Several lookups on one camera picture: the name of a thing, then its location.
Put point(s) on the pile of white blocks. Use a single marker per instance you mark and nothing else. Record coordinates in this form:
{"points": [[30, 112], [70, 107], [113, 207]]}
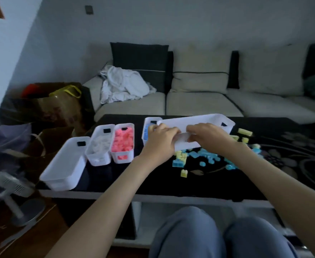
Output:
{"points": [[101, 145]]}

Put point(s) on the person's left forearm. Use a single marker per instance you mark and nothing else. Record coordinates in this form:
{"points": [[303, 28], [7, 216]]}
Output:
{"points": [[101, 214]]}

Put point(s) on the beige back cushion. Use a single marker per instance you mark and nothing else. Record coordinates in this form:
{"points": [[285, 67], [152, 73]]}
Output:
{"points": [[200, 83], [273, 72]]}

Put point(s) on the person's left hand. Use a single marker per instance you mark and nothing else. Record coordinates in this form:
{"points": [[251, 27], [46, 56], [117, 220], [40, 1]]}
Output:
{"points": [[160, 146]]}

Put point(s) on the person's right forearm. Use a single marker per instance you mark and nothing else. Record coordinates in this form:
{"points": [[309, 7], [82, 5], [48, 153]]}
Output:
{"points": [[283, 190]]}

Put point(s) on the pile of colorful blocks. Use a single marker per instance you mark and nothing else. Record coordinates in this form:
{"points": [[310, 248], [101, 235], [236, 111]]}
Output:
{"points": [[205, 154]]}

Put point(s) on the person's left leg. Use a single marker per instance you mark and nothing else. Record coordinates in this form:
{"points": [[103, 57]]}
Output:
{"points": [[187, 233]]}

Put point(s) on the person's leg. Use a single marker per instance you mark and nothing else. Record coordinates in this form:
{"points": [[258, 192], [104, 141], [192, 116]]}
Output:
{"points": [[256, 239], [187, 233]]}

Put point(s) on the person's right leg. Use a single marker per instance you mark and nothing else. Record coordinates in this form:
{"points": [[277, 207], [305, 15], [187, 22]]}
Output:
{"points": [[256, 239]]}

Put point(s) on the purple bag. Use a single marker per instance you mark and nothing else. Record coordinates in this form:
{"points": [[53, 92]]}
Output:
{"points": [[7, 147]]}

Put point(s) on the crumpled white cloth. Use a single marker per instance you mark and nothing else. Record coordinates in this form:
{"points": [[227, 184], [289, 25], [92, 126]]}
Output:
{"points": [[122, 83]]}

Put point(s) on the dark wall switch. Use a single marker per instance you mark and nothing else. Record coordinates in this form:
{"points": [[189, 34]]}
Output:
{"points": [[89, 9]]}

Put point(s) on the grey sofa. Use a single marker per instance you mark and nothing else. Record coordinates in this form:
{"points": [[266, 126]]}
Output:
{"points": [[200, 104]]}

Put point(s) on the red object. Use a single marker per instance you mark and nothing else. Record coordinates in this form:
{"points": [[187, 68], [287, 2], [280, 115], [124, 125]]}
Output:
{"points": [[30, 89]]}

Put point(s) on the small white fan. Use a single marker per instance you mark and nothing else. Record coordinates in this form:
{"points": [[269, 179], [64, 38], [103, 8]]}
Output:
{"points": [[15, 185]]}

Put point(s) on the yellow bag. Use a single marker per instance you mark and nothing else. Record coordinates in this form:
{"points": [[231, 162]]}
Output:
{"points": [[66, 91]]}

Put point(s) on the glossy brown shopping bag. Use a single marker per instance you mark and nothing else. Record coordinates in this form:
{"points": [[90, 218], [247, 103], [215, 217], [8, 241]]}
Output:
{"points": [[58, 110]]}

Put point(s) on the person's right hand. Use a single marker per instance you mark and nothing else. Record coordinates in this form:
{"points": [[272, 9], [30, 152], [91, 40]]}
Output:
{"points": [[214, 138]]}

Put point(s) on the black glass coffee table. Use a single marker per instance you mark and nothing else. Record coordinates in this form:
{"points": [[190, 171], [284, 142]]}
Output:
{"points": [[146, 182]]}

